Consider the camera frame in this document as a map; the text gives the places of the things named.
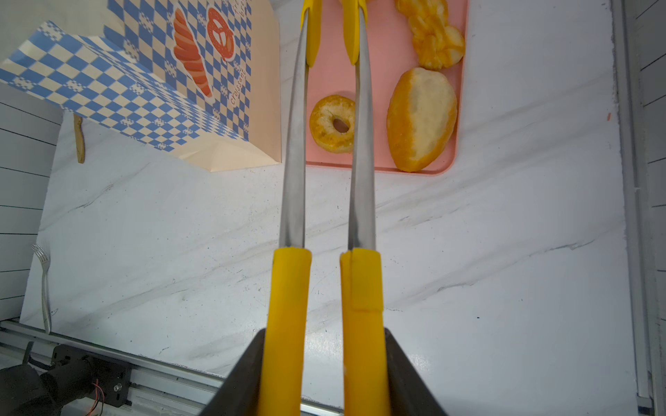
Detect yellow steel bread tongs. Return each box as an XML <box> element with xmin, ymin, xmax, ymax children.
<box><xmin>258</xmin><ymin>1</ymin><xmax>391</xmax><ymax>415</ymax></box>

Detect checkered paper bag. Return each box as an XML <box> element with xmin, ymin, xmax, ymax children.
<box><xmin>1</xmin><ymin>1</ymin><xmax>282</xmax><ymax>172</ymax></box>

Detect ring bagel bread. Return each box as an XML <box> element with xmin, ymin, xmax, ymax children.
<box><xmin>310</xmin><ymin>95</ymin><xmax>356</xmax><ymax>154</ymax></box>

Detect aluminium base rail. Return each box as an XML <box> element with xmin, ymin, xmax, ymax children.
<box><xmin>0</xmin><ymin>319</ymin><xmax>344</xmax><ymax>416</ymax></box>

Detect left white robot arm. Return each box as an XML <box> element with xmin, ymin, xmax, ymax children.
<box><xmin>1</xmin><ymin>341</ymin><xmax>132</xmax><ymax>415</ymax></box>

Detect silver fork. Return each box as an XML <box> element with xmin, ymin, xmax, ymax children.
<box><xmin>31</xmin><ymin>244</ymin><xmax>52</xmax><ymax>335</ymax></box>

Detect wooden butter knife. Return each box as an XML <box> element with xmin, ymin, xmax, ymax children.
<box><xmin>73</xmin><ymin>114</ymin><xmax>86</xmax><ymax>164</ymax></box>

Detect pink plastic tray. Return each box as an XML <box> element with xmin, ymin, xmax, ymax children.
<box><xmin>306</xmin><ymin>1</ymin><xmax>469</xmax><ymax>176</ymax></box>

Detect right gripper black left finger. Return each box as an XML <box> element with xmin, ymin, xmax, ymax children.
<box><xmin>199</xmin><ymin>329</ymin><xmax>265</xmax><ymax>416</ymax></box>

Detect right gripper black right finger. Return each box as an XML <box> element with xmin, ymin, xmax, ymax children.
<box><xmin>384</xmin><ymin>328</ymin><xmax>447</xmax><ymax>416</ymax></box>

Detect large oval bread loaf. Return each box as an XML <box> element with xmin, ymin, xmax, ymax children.
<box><xmin>387</xmin><ymin>68</ymin><xmax>458</xmax><ymax>173</ymax></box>

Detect braided twisted bread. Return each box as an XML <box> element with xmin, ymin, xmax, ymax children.
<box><xmin>395</xmin><ymin>0</ymin><xmax>466</xmax><ymax>71</ymax></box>

